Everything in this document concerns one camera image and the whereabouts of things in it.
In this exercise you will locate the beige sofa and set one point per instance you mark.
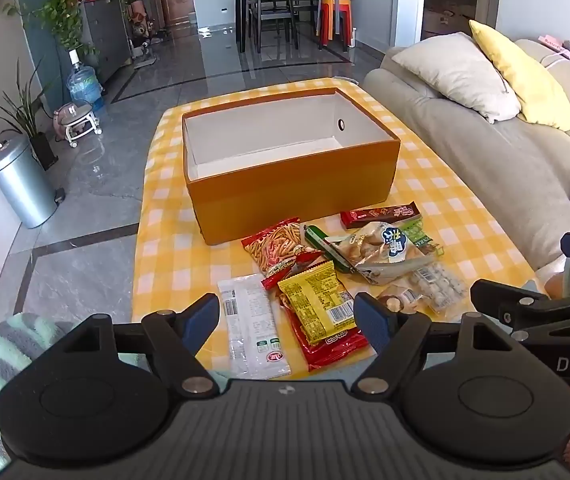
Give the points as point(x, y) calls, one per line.
point(490, 160)

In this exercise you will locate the yellow checkered tablecloth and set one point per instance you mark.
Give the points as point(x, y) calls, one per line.
point(440, 210)

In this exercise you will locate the red cartoon snack bag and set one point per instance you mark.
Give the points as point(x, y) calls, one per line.
point(322, 305)

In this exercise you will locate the small white rolling stool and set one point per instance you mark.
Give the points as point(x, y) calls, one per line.
point(77, 122)

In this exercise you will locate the dark green snack packet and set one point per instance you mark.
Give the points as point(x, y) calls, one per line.
point(321, 241)

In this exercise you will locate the small clear pastry packet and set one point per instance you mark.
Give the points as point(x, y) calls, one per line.
point(405, 297)

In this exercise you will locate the potted long-leaf plant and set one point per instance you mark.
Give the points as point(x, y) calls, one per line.
point(25, 115)

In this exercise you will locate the stack of coloured stools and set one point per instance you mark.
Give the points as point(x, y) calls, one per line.
point(335, 15)

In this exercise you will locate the brown chocolate bar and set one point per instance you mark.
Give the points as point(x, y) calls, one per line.
point(380, 214)

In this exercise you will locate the blue water jug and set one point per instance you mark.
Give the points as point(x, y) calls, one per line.
point(85, 85)

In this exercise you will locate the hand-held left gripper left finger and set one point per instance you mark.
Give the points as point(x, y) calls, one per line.
point(200, 317)

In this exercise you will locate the light green snack packet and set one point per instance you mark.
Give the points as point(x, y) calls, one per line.
point(422, 237)

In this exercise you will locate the silver pedal trash can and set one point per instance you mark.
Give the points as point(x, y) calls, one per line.
point(22, 185)

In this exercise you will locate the clear packet of white candies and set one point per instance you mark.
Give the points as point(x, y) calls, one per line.
point(440, 287)

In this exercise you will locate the yellow pillow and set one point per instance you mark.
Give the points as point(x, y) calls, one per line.
point(520, 72)

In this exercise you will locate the brown plush toy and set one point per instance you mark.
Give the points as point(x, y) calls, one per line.
point(139, 17)

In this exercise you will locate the trailing pothos plant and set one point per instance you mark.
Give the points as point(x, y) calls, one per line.
point(65, 15)

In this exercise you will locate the clear bread bag blue label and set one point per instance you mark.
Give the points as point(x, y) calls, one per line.
point(380, 252)

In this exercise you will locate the striped green grey clothing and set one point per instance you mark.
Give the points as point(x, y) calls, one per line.
point(10, 340)

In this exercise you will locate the orange cardboard box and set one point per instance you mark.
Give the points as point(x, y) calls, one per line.
point(290, 180)

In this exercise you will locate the white pillow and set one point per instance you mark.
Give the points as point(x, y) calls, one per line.
point(460, 72)

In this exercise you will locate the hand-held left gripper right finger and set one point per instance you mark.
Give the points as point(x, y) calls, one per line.
point(372, 317)

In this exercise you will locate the orange stick snack bag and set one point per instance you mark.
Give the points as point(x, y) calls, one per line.
point(277, 245)

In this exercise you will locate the white snack packet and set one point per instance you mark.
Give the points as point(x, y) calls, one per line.
point(252, 325)

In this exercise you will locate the black dining table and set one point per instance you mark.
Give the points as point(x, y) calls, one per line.
point(242, 5)

